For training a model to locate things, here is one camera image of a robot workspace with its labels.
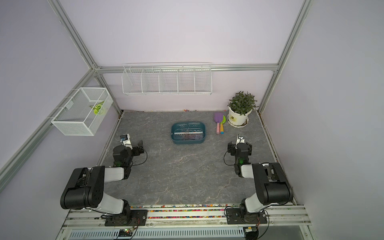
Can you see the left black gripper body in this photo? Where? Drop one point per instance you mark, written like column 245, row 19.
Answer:
column 135, row 152

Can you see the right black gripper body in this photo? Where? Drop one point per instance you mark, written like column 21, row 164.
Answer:
column 232, row 147

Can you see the clear long straight ruler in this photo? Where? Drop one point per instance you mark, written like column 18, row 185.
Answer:
column 188, row 132

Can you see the short clear straight ruler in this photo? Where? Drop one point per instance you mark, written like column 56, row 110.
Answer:
column 190, row 126

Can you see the teal plastic storage box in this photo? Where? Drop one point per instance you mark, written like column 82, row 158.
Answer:
column 176, row 126

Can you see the pink triangle ruler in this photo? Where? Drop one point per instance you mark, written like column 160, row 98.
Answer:
column 190, row 138

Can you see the long pink straight ruler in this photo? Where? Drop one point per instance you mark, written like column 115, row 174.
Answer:
column 176, row 136

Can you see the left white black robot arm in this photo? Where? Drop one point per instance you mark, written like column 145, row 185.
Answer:
column 85, row 188

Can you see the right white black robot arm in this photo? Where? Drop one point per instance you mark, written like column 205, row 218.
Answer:
column 271, row 184

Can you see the potted green plant white pot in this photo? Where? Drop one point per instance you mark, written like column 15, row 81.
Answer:
column 240, row 106

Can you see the green leaf toy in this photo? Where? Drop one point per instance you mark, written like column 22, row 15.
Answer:
column 98, row 109

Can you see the white mesh side basket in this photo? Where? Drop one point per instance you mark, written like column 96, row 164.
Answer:
column 76, row 118

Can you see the green circuit board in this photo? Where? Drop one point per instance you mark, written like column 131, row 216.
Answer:
column 126, row 233

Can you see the purple toy shovel pink handle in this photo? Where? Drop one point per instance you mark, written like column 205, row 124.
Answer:
column 218, row 118

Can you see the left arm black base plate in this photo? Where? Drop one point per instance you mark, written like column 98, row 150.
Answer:
column 134, row 218

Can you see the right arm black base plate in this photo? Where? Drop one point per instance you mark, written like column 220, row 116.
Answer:
column 236, row 216

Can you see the long white wire wall basket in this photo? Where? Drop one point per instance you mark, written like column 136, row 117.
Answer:
column 193, row 78

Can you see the aluminium rail frame front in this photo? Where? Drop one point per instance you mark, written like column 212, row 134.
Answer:
column 188, row 222

